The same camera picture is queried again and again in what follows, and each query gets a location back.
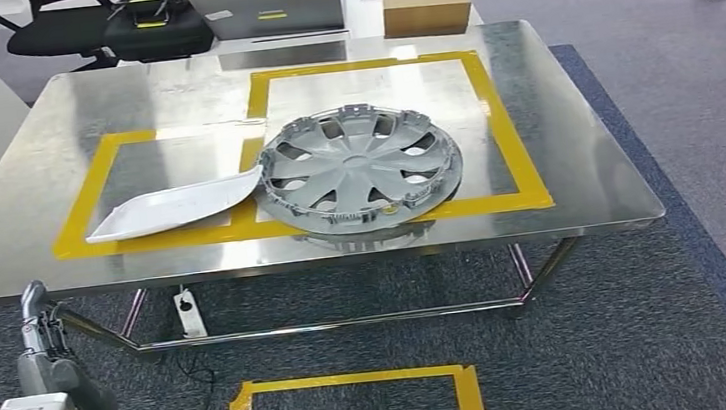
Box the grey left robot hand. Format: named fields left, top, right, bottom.
left=7, top=272, right=122, bottom=410

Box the white curved plastic part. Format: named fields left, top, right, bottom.
left=79, top=163, right=272, bottom=247

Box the stainless steel workbench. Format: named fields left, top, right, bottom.
left=0, top=7, right=677, bottom=384

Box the white power strip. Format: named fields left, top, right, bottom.
left=171, top=284, right=210, bottom=341

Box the yellow floor tape square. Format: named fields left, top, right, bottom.
left=218, top=358, right=489, bottom=410

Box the black office chair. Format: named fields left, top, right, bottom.
left=0, top=0, right=142, bottom=80

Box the black equipment case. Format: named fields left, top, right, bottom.
left=97, top=0, right=219, bottom=67

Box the grey wheel hubcap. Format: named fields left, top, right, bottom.
left=245, top=92, right=471, bottom=245

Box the grey laptop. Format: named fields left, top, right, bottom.
left=186, top=0, right=352, bottom=59

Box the white office desk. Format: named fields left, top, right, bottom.
left=110, top=0, right=487, bottom=66

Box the brown cardboard box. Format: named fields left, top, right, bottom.
left=379, top=0, right=477, bottom=43

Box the small yellow tape frame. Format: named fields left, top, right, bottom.
left=40, top=115, right=282, bottom=264

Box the black floor power cord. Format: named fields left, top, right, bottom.
left=173, top=346, right=222, bottom=410

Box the large yellow tape frame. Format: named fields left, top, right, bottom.
left=226, top=42, right=558, bottom=243

